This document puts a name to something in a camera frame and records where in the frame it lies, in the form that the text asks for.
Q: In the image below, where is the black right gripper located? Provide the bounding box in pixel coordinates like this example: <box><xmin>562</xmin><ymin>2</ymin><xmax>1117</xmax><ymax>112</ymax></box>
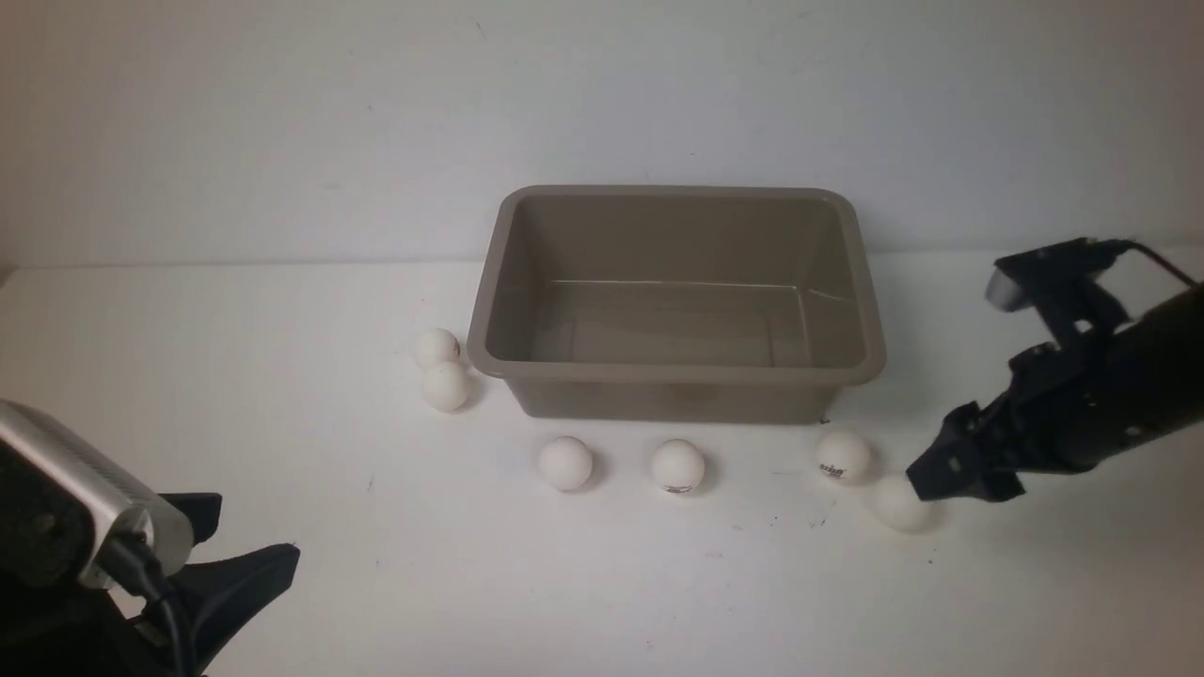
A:
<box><xmin>905</xmin><ymin>343</ymin><xmax>1144</xmax><ymax>504</ymax></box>

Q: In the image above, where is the right camera cable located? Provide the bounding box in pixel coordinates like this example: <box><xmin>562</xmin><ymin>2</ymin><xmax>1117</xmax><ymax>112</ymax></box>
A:
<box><xmin>1119</xmin><ymin>240</ymin><xmax>1200</xmax><ymax>288</ymax></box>

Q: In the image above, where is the tan plastic bin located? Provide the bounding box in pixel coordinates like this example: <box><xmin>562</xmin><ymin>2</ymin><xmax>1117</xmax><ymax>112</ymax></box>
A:
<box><xmin>466</xmin><ymin>186</ymin><xmax>887</xmax><ymax>425</ymax></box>

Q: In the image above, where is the plain white ball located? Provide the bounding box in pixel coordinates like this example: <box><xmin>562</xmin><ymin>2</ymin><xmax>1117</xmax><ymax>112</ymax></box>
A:
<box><xmin>868</xmin><ymin>475</ymin><xmax>934</xmax><ymax>534</ymax></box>
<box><xmin>537</xmin><ymin>436</ymin><xmax>594</xmax><ymax>493</ymax></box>

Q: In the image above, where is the white ball with red logo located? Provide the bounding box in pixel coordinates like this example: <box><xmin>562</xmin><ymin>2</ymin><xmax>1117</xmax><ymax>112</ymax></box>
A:
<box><xmin>649</xmin><ymin>440</ymin><xmax>706</xmax><ymax>496</ymax></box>

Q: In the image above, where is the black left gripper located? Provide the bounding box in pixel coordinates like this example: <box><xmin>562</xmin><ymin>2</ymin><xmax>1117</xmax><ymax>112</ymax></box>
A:
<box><xmin>2</xmin><ymin>493</ymin><xmax>301</xmax><ymax>676</ymax></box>

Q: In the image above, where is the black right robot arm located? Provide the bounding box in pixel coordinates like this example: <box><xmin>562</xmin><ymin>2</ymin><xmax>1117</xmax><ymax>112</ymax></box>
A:
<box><xmin>905</xmin><ymin>289</ymin><xmax>1203</xmax><ymax>504</ymax></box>

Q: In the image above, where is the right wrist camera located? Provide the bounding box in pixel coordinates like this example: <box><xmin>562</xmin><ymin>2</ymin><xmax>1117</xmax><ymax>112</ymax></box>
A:
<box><xmin>985</xmin><ymin>237</ymin><xmax>1131</xmax><ymax>352</ymax></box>

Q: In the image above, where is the white ball upper left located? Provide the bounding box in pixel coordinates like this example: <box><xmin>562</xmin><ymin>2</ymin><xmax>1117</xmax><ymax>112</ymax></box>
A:
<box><xmin>411</xmin><ymin>326</ymin><xmax>461</xmax><ymax>370</ymax></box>

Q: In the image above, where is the white ball lower left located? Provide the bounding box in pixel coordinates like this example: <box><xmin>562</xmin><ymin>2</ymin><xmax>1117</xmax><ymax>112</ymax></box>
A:
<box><xmin>420</xmin><ymin>361</ymin><xmax>472</xmax><ymax>413</ymax></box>

